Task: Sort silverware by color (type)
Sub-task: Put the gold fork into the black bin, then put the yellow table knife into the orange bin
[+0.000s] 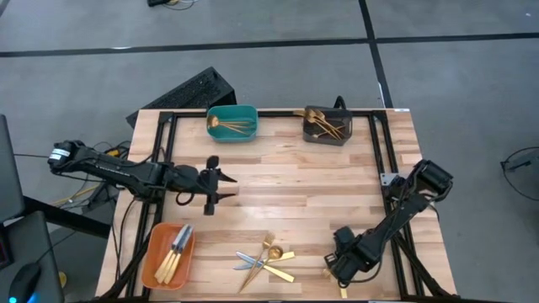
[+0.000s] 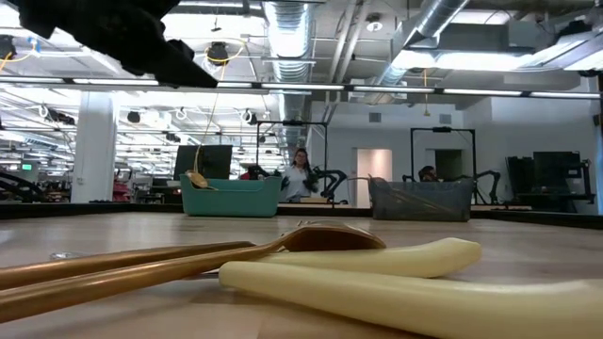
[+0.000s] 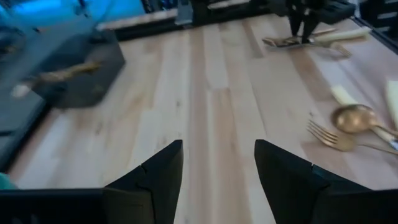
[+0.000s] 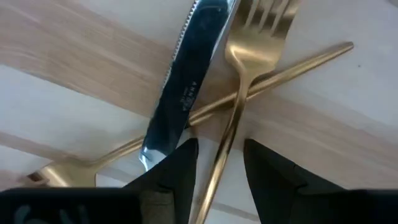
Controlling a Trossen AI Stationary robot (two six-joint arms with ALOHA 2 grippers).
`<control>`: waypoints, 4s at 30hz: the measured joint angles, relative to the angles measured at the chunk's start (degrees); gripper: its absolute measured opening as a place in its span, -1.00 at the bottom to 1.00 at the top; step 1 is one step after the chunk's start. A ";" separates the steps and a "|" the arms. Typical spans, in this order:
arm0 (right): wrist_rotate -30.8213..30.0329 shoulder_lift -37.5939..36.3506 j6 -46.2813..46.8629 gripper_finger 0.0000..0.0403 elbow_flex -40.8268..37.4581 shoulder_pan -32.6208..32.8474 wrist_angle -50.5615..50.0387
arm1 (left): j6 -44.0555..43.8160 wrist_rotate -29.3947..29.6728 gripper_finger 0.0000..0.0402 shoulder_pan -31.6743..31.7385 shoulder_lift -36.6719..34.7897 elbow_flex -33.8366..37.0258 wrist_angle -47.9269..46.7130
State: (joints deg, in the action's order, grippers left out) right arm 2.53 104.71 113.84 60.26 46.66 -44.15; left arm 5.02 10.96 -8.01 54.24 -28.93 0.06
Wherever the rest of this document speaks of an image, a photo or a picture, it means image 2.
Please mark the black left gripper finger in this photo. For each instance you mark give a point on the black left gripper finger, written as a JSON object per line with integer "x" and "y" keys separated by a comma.
{"x": 188, "y": 75}

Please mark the gold spoon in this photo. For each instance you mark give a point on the gold spoon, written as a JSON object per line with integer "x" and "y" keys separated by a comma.
{"x": 198, "y": 180}
{"x": 339, "y": 239}

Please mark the gold fork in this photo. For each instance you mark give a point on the gold fork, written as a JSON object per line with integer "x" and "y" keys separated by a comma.
{"x": 363, "y": 178}
{"x": 118, "y": 260}

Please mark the black monitor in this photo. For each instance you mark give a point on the black monitor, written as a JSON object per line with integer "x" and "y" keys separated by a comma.
{"x": 212, "y": 162}

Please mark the white column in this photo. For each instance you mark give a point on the white column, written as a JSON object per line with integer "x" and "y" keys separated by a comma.
{"x": 94, "y": 150}

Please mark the teal plastic bin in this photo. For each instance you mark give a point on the teal plastic bin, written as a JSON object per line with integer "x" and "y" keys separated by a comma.
{"x": 235, "y": 200}

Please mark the person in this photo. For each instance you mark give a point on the person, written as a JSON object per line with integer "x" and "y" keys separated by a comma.
{"x": 298, "y": 181}
{"x": 428, "y": 173}

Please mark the green exit sign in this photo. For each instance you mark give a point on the green exit sign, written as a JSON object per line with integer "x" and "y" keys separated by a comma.
{"x": 27, "y": 166}

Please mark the grey plastic bin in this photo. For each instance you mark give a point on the grey plastic bin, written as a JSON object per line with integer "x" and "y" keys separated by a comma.
{"x": 424, "y": 202}

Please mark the black equipment rack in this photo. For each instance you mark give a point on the black equipment rack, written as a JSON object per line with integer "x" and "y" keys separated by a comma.
{"x": 556, "y": 169}

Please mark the black ceiling dome camera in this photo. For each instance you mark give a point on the black ceiling dome camera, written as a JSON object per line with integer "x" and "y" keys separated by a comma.
{"x": 217, "y": 53}

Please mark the silver spiral ceiling duct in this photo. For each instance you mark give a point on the silver spiral ceiling duct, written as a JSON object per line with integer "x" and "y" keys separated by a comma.
{"x": 288, "y": 37}

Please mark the black stand frame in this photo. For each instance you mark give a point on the black stand frame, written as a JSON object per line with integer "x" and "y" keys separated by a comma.
{"x": 292, "y": 122}
{"x": 443, "y": 128}

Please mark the silver slanted ceiling duct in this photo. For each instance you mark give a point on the silver slanted ceiling duct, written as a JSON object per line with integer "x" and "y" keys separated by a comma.
{"x": 424, "y": 28}

